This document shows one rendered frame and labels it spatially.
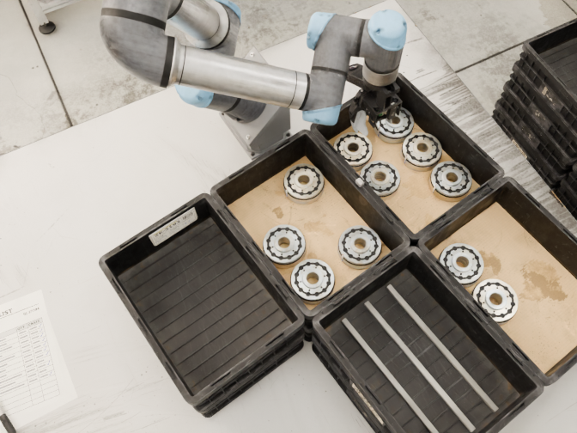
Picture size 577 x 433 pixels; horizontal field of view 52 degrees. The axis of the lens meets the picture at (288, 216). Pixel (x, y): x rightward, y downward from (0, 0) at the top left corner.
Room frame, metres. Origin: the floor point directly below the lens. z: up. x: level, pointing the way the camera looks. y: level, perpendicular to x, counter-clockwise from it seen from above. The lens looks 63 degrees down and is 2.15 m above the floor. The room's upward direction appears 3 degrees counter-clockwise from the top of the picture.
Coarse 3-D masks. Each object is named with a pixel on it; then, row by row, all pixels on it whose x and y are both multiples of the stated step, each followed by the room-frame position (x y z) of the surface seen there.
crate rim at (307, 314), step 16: (288, 144) 0.81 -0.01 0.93; (320, 144) 0.80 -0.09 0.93; (256, 160) 0.76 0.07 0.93; (336, 160) 0.75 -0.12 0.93; (352, 176) 0.71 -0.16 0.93; (224, 208) 0.64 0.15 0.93; (240, 224) 0.59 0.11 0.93; (272, 272) 0.47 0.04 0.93; (368, 272) 0.46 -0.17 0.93; (352, 288) 0.43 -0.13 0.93; (304, 304) 0.39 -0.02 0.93; (320, 304) 0.39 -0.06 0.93
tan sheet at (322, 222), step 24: (288, 168) 0.80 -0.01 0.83; (264, 192) 0.73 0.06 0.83; (336, 192) 0.72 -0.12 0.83; (240, 216) 0.66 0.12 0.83; (264, 216) 0.66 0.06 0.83; (288, 216) 0.66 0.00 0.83; (312, 216) 0.65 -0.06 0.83; (336, 216) 0.65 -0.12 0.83; (360, 216) 0.65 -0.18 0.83; (312, 240) 0.59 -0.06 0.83; (336, 240) 0.59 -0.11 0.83; (336, 264) 0.52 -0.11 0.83; (336, 288) 0.46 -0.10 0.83
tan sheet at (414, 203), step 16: (352, 128) 0.91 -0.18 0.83; (368, 128) 0.91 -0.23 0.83; (416, 128) 0.90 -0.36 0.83; (384, 144) 0.86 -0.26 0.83; (400, 144) 0.85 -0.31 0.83; (384, 160) 0.81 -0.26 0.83; (400, 160) 0.81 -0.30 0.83; (448, 160) 0.80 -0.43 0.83; (400, 176) 0.76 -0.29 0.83; (416, 176) 0.75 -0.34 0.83; (400, 192) 0.71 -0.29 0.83; (416, 192) 0.71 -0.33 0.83; (400, 208) 0.66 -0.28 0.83; (416, 208) 0.66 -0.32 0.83; (432, 208) 0.66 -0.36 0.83; (448, 208) 0.66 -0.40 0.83; (416, 224) 0.62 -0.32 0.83
